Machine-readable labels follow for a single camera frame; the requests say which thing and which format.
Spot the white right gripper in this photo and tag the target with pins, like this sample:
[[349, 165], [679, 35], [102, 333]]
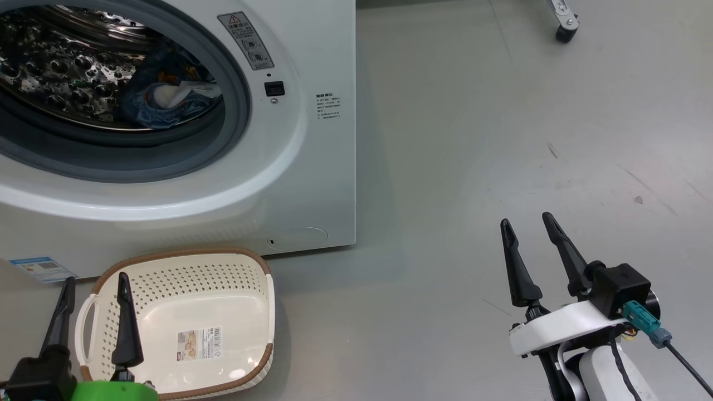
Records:
[[557, 328]]

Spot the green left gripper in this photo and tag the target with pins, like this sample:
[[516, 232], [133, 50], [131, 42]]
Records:
[[111, 392]]

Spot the blue cartoon print garment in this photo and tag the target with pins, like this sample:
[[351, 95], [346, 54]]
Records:
[[178, 64], [167, 111]]

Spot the white front-load washing machine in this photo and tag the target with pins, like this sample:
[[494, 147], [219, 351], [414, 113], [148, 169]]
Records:
[[328, 184]]

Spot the steel washer drum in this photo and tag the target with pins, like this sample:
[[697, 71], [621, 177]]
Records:
[[55, 67]]

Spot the blue energy label sticker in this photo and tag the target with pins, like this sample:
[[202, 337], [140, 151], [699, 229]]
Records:
[[42, 269]]

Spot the basket barcode label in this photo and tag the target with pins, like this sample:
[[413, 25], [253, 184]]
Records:
[[199, 343]]

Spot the white perforated laundry basket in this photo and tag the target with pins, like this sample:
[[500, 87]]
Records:
[[223, 289]]

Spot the round white filter cover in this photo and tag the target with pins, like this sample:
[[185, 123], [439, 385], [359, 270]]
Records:
[[301, 238]]

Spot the dark caster wheel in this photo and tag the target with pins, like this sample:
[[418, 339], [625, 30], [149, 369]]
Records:
[[566, 33]]

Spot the grey warning sticker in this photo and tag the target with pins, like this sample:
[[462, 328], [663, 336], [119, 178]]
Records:
[[246, 42]]

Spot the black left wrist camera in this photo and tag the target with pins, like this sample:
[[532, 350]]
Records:
[[39, 379]]

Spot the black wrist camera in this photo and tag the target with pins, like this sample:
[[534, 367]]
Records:
[[618, 289], [39, 379]]

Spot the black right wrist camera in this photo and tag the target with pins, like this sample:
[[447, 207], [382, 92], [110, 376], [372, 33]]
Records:
[[618, 289]]

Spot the teal right camera connector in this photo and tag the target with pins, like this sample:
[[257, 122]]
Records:
[[646, 323]]

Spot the metal caster bracket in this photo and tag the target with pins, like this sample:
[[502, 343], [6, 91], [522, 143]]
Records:
[[562, 14]]

